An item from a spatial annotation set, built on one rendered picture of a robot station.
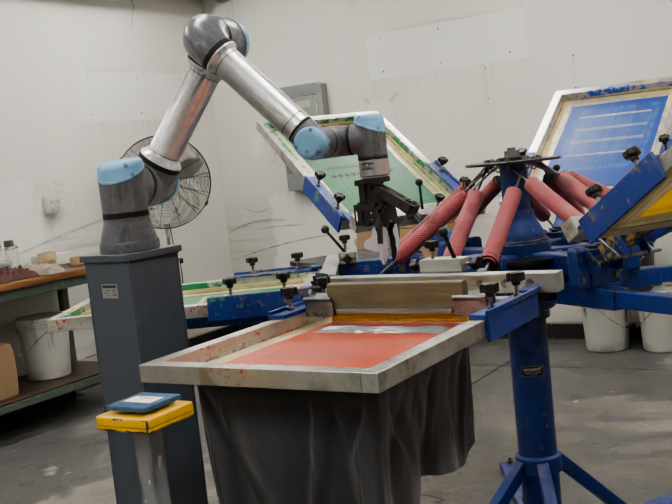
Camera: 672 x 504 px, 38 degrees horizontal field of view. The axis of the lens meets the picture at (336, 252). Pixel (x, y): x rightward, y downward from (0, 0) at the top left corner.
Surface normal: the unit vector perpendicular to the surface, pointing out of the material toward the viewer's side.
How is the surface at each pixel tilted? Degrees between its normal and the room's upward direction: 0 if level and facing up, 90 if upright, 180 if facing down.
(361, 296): 90
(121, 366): 90
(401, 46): 90
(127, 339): 90
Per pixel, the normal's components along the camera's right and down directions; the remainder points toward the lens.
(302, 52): -0.53, 0.14
